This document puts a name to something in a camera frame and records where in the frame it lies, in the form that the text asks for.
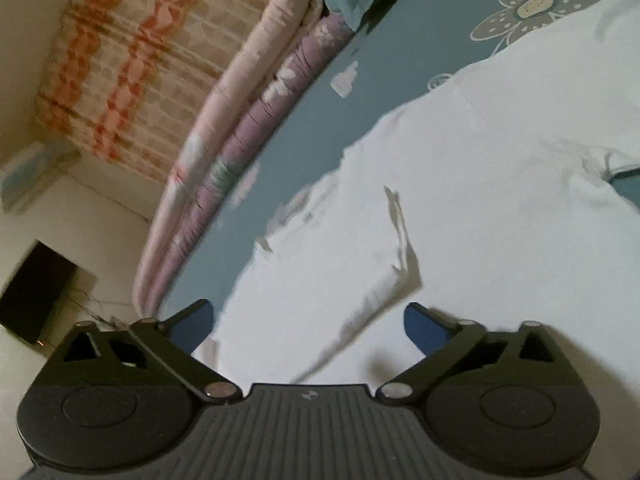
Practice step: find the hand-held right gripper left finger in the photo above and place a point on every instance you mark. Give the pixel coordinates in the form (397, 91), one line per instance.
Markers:
(192, 322)

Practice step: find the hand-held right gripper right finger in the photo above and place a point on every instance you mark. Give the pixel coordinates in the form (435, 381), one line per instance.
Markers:
(425, 322)

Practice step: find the white printed long-sleeved shirt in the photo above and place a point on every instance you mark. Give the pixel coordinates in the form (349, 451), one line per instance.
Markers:
(475, 200)

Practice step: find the white air conditioner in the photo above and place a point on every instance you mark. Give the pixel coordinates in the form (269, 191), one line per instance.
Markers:
(35, 172)

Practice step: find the pink floral quilt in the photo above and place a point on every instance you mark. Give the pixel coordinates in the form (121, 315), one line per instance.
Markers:
(230, 105)

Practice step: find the purple floral quilt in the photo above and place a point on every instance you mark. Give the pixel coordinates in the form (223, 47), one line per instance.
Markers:
(270, 110)

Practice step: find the orange patterned curtain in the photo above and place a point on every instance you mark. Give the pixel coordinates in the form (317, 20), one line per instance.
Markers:
(130, 60)

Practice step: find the black wall television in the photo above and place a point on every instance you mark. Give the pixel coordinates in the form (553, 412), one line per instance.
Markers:
(35, 292)

